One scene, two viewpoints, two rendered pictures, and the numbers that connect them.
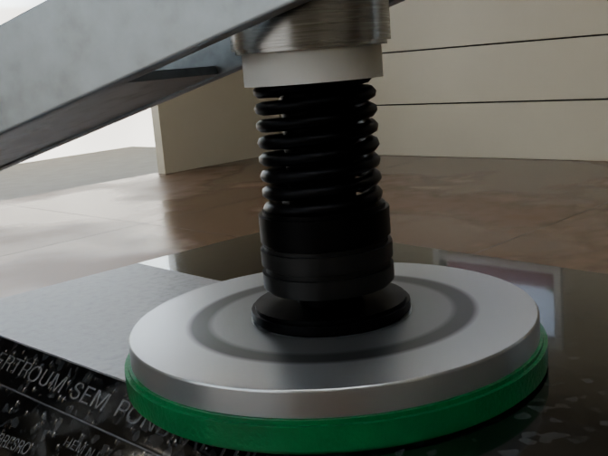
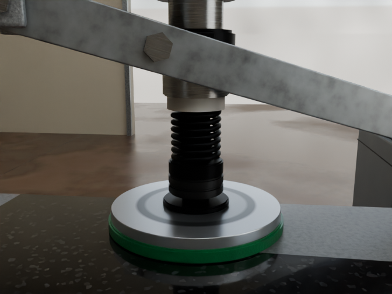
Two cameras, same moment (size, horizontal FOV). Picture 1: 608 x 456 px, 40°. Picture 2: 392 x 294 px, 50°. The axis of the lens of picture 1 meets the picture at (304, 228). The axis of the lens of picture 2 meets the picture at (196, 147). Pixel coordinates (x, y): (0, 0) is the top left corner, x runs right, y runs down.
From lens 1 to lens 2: 0.89 m
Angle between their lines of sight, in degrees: 135
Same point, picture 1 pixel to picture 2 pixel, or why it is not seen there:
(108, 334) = (313, 214)
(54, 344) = (319, 207)
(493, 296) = (138, 220)
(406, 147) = not seen: outside the picture
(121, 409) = not seen: hidden behind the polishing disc
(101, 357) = (284, 206)
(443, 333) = (141, 200)
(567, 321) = (112, 264)
